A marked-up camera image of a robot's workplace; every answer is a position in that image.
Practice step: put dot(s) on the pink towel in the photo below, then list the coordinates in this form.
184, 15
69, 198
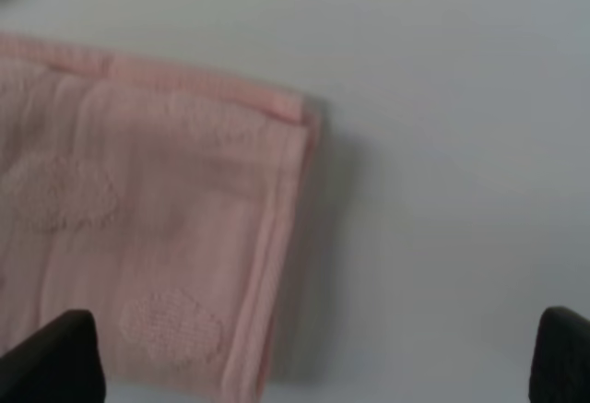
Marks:
161, 198

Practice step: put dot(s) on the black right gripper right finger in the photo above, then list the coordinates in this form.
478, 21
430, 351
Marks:
560, 365

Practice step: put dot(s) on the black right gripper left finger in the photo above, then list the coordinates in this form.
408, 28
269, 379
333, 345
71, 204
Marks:
58, 363

